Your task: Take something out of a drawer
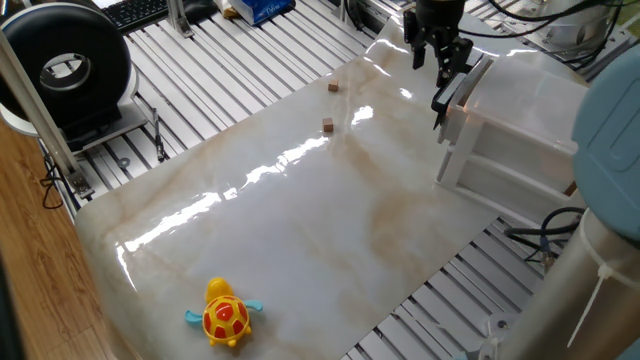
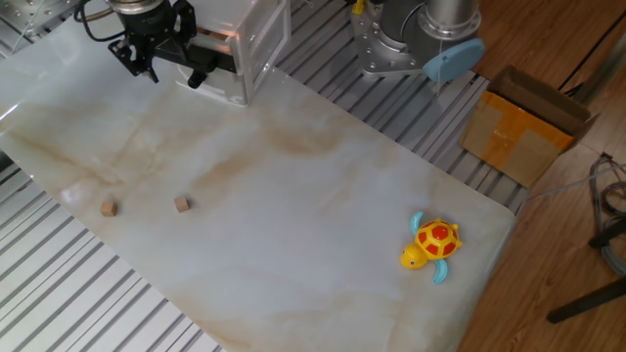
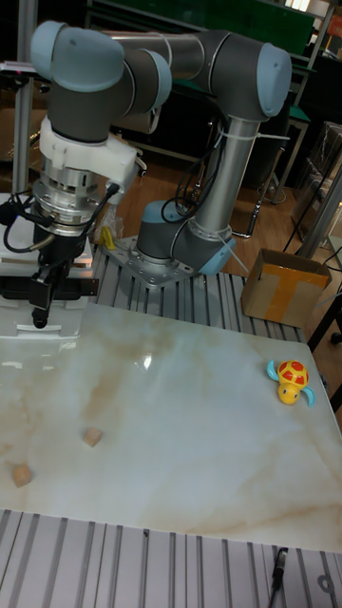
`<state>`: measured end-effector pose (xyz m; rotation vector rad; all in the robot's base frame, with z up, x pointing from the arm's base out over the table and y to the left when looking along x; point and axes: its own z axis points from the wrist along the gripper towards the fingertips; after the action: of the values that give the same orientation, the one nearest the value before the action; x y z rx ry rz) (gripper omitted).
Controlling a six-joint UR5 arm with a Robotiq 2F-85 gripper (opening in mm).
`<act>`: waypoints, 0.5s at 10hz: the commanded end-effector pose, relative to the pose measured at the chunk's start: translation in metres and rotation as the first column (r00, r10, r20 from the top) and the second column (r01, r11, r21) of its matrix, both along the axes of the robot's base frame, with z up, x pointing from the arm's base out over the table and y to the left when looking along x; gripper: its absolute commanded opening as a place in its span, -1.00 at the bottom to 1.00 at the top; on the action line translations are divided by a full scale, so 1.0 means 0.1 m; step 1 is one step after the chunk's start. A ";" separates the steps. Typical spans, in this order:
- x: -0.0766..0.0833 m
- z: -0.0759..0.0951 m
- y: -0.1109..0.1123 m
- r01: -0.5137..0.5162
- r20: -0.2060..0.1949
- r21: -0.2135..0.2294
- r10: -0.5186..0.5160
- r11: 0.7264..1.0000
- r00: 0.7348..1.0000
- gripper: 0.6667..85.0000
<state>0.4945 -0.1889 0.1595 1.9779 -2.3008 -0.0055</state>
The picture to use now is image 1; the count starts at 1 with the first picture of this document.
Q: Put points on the black hand tool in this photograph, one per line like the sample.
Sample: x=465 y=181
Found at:
x=158 y=135

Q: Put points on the metal washer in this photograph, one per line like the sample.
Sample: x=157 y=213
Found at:
x=120 y=162

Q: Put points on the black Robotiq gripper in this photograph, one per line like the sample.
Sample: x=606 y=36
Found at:
x=440 y=15

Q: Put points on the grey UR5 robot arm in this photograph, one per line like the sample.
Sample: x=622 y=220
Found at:
x=610 y=150

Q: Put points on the blue plastic package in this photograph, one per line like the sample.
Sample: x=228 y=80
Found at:
x=260 y=10

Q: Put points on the long aluminium profile post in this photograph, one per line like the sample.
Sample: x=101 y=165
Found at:
x=35 y=110

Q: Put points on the white zip tie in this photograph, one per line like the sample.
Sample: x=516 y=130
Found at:
x=595 y=285

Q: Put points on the white plastic drawer cabinet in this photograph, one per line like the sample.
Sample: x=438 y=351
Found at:
x=515 y=100

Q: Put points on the black pouch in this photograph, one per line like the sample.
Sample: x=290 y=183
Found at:
x=200 y=10

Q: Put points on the yellow orange turtle toy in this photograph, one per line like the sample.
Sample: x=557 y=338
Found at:
x=225 y=317

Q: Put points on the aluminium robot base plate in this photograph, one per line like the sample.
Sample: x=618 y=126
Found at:
x=500 y=330

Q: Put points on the short aluminium profile post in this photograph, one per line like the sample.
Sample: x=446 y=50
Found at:
x=177 y=17

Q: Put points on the black computer keyboard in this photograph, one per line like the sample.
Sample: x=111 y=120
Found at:
x=135 y=12

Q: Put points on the marble pattern table board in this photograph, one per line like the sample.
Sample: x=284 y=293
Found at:
x=300 y=225

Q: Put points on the small wooden cube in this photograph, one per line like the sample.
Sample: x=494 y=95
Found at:
x=333 y=86
x=327 y=124

